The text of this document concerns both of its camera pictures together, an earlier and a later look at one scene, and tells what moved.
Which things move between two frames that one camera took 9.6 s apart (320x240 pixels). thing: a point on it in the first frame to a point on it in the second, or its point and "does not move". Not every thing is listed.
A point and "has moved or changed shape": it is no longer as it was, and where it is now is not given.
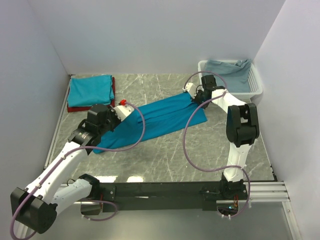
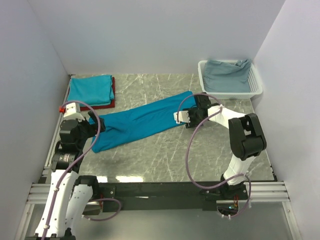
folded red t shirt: (86, 109) does not move
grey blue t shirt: (236, 74) does not move
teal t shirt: (173, 115) has moved or changed shape
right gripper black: (195, 100) to (192, 124)
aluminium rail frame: (258, 192) does not move
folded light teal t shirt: (89, 91) does not move
